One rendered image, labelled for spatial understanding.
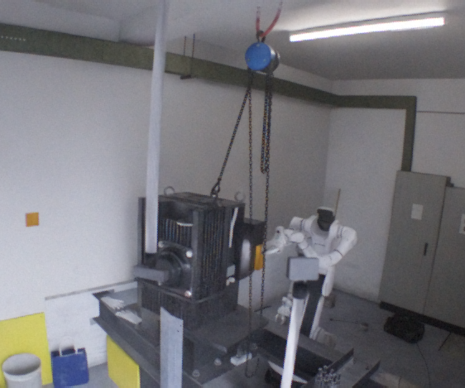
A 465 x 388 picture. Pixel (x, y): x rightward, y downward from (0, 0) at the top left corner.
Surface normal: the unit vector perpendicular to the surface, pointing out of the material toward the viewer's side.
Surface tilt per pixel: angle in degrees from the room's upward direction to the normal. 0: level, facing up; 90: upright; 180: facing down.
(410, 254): 90
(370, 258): 90
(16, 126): 90
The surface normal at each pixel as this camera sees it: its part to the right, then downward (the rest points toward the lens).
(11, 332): 0.68, 0.08
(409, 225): -0.73, 0.04
